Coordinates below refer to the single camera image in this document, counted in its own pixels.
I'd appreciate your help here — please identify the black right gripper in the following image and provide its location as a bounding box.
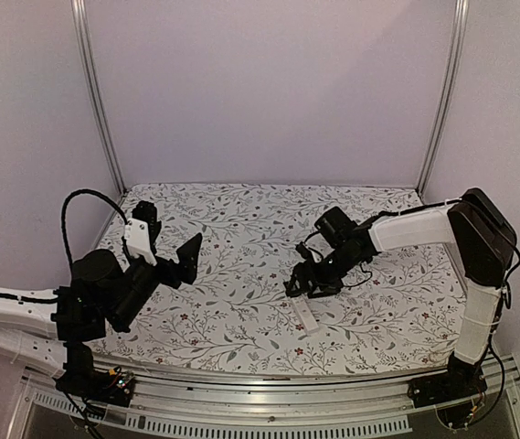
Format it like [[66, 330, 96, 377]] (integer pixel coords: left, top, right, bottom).
[[287, 246, 363, 299]]

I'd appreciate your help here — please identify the white remote control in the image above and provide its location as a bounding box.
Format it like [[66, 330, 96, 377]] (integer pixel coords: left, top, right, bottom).
[[290, 296, 319, 335]]

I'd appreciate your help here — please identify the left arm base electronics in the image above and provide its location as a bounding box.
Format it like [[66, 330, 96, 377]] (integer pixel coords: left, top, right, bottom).
[[56, 359, 135, 408]]

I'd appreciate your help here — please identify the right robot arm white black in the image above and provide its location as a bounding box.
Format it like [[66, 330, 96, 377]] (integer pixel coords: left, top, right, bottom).
[[284, 187, 520, 399]]

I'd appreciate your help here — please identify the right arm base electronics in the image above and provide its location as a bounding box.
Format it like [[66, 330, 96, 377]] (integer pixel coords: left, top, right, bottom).
[[407, 354, 487, 430]]

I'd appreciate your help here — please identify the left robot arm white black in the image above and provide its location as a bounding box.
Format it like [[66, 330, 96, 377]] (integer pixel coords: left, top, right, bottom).
[[0, 215, 202, 397]]

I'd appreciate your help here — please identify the floral patterned table mat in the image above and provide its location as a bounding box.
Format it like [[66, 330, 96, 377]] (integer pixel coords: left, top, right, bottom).
[[90, 184, 465, 376]]

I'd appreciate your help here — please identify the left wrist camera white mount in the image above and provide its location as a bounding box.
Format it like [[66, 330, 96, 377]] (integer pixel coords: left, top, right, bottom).
[[123, 200, 158, 266]]

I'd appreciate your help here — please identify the left black camera cable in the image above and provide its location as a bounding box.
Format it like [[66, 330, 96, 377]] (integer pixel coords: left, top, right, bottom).
[[60, 189, 129, 266]]

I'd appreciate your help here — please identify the front aluminium rail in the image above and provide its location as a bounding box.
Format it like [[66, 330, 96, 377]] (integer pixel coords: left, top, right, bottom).
[[8, 356, 520, 438]]

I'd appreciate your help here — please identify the left aluminium frame post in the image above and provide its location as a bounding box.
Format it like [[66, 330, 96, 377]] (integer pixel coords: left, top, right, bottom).
[[70, 0, 127, 195]]

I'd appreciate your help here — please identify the aluminium frame post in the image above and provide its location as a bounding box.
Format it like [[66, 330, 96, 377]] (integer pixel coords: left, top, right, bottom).
[[416, 0, 469, 198], [70, 0, 127, 195]]

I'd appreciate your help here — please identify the right aluminium frame post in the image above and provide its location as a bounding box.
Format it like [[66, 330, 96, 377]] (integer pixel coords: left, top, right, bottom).
[[416, 0, 469, 198]]

